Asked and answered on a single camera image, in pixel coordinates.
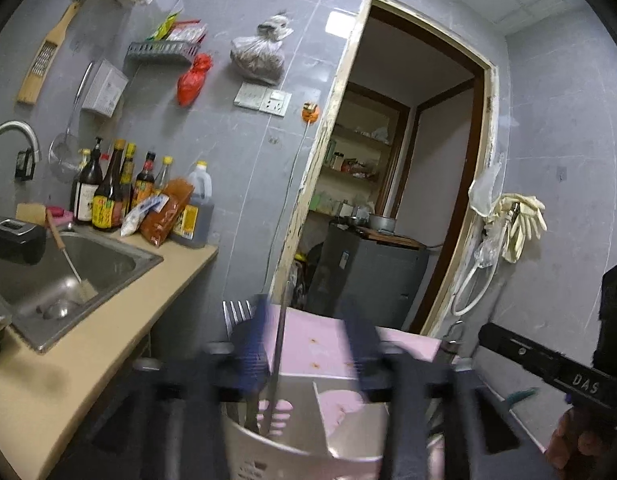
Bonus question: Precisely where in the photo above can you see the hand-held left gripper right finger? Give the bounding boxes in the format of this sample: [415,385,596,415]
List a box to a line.
[339,302,520,480]

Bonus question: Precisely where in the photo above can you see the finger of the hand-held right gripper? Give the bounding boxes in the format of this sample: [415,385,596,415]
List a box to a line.
[480,322,565,384]

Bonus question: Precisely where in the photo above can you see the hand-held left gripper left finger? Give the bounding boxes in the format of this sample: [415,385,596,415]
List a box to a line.
[53,294,272,480]

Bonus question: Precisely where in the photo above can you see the steel fork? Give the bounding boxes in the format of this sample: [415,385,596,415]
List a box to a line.
[222,300,255,341]

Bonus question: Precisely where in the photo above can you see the white plastic utensil holder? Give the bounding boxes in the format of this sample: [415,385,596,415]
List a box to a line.
[221,375,444,480]

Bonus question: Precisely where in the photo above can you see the person's right hand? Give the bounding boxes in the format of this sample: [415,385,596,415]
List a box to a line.
[543,405,617,472]

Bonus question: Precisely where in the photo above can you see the grey cabinet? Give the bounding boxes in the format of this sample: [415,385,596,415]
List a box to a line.
[306,222,432,333]

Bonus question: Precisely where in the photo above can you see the clear plastic bag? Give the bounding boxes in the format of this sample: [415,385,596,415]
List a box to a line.
[473,230,507,268]

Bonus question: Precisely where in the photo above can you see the cream rubber gloves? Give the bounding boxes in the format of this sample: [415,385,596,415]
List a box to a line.
[491,192,547,263]

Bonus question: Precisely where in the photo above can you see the large clear oil jug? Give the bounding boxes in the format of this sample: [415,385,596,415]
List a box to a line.
[171,161,215,249]

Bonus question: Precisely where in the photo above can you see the beige kitchen counter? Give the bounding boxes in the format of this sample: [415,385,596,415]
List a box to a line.
[0,230,219,480]

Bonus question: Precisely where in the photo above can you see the orange seasoning packet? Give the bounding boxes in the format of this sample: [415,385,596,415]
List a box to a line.
[139,178,195,248]

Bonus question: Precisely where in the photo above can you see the steel kitchen sink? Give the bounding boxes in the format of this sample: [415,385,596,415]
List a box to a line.
[0,225,164,353]

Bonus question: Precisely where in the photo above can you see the white blue packet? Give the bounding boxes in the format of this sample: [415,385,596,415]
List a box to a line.
[120,194,169,237]

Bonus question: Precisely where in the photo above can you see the wooden shelf unit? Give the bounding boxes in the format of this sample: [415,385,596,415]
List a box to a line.
[308,82,412,221]

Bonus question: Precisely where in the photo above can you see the clear bottle yellow cap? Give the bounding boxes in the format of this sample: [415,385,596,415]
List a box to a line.
[153,156,174,196]

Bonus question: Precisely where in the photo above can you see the dark bottle red label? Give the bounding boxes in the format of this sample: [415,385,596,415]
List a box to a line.
[132,151,156,208]

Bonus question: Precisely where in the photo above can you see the soy sauce bottle yellow label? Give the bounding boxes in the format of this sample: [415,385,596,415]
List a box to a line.
[92,140,126,232]

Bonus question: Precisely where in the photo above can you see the dark bottle yellow cap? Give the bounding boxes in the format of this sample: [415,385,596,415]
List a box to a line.
[121,142,138,211]

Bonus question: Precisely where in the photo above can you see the dark bottle white label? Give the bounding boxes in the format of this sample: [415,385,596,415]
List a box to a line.
[71,137,105,226]

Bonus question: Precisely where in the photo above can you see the steel mesh strainer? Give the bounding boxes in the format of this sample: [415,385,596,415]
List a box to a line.
[48,62,94,183]

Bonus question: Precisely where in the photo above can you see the red plastic bag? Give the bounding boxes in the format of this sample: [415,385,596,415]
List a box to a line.
[177,52,212,107]

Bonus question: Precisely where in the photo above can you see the plastic bag of dried goods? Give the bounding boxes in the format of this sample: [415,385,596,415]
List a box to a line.
[230,10,294,86]

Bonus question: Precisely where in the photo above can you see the steel faucet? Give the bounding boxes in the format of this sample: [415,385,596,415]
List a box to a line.
[0,120,42,181]

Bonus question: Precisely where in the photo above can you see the seasoning packets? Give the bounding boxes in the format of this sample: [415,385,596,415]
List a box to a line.
[146,10,209,43]

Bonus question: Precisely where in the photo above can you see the wooden grater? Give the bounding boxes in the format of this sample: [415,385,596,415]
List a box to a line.
[16,0,92,106]

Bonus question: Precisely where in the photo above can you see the teal handled knife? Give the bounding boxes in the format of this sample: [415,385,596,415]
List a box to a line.
[503,387,539,406]

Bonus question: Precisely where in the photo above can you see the white hose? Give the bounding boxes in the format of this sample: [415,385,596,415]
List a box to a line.
[451,220,509,317]

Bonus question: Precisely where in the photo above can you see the white power cable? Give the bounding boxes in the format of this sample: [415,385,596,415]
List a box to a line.
[271,121,309,283]

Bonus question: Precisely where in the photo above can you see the wooden handled dish brush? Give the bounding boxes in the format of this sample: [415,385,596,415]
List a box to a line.
[45,208,99,303]

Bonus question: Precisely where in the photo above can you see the wooden door frame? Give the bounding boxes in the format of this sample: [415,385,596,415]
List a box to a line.
[268,0,498,338]

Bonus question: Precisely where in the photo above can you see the white wall socket panel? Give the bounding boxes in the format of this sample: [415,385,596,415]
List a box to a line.
[233,81,292,117]

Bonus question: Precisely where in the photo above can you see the white wall box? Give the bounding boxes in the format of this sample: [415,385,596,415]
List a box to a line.
[81,58,129,118]

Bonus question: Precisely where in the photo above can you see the grey wall rack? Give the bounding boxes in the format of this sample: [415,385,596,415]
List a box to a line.
[124,40,202,66]

